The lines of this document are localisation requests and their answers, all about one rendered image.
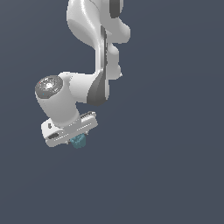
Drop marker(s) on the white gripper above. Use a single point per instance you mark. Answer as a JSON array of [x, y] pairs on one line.
[[70, 129]]

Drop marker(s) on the small teal object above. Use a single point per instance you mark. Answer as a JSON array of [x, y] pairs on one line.
[[78, 141]]

